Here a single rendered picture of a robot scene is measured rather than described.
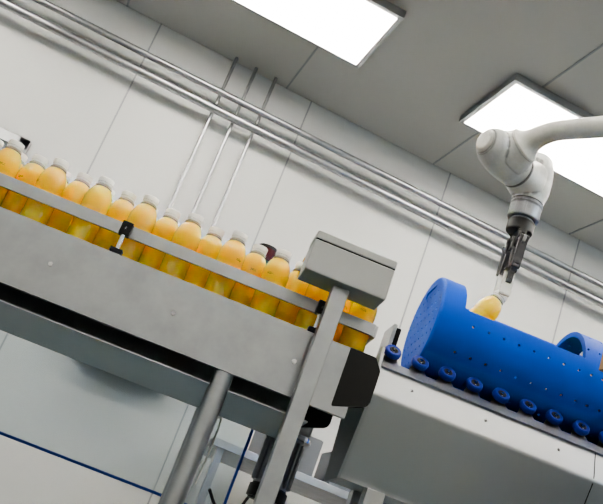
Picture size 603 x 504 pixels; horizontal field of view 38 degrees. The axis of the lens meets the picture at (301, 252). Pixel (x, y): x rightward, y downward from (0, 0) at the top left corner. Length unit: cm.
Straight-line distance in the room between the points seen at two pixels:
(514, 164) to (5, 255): 132
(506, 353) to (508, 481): 32
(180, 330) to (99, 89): 398
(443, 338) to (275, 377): 47
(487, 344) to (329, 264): 51
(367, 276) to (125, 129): 395
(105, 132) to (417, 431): 397
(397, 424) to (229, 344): 47
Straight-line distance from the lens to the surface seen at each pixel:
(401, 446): 220
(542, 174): 253
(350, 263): 201
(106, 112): 583
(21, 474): 535
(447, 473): 223
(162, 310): 203
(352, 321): 211
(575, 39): 496
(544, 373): 233
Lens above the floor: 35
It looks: 20 degrees up
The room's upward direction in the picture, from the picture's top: 21 degrees clockwise
